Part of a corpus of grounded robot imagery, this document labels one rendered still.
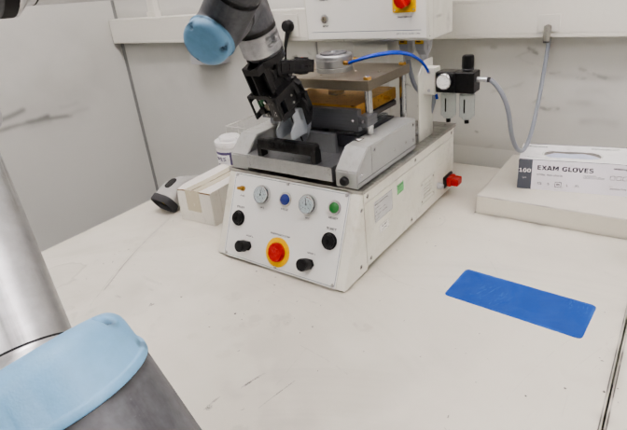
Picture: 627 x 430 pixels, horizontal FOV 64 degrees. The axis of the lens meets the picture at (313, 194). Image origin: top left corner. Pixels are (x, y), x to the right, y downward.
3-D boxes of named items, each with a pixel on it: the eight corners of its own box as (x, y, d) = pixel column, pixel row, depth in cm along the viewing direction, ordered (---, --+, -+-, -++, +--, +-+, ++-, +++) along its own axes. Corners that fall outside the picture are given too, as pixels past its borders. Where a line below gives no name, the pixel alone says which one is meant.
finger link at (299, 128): (291, 155, 103) (276, 118, 97) (307, 138, 106) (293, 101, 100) (303, 157, 101) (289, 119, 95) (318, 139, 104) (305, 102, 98)
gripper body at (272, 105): (257, 122, 98) (232, 67, 91) (281, 97, 103) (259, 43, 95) (287, 125, 94) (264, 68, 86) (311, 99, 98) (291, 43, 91)
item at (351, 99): (322, 99, 126) (318, 60, 122) (402, 104, 113) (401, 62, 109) (278, 117, 113) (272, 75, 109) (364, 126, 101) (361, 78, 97)
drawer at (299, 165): (325, 131, 130) (322, 102, 127) (402, 140, 118) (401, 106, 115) (248, 171, 109) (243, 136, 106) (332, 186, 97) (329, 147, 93)
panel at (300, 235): (224, 254, 113) (236, 171, 112) (336, 289, 96) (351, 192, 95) (217, 254, 111) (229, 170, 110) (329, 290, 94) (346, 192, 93)
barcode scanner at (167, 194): (204, 185, 154) (200, 160, 151) (223, 189, 149) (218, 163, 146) (150, 212, 139) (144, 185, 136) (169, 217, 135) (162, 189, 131)
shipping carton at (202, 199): (229, 191, 147) (223, 162, 144) (262, 199, 140) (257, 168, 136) (179, 217, 134) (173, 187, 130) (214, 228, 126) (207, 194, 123)
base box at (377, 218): (344, 172, 153) (340, 116, 146) (466, 190, 132) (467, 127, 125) (218, 253, 114) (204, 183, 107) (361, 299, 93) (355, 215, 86)
